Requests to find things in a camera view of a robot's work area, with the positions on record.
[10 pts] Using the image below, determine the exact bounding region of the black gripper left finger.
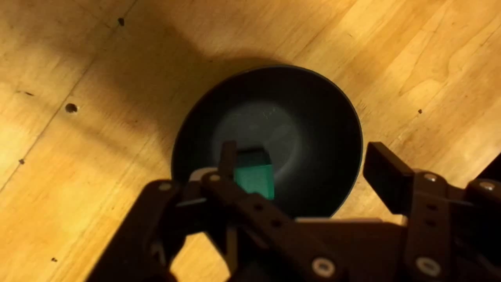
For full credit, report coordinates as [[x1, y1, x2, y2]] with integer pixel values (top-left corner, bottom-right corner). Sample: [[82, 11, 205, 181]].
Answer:
[[85, 139, 353, 282]]

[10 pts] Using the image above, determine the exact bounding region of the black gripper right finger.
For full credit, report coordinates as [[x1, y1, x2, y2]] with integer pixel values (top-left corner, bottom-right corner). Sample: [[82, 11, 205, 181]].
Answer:
[[362, 141, 501, 282]]

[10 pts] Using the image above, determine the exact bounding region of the green block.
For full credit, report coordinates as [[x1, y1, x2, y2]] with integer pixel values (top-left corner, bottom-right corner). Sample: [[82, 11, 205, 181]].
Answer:
[[232, 147, 277, 202]]

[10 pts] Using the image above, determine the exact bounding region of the black bowl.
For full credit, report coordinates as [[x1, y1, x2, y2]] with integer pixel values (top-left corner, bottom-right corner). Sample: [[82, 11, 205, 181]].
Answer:
[[171, 64, 365, 219]]

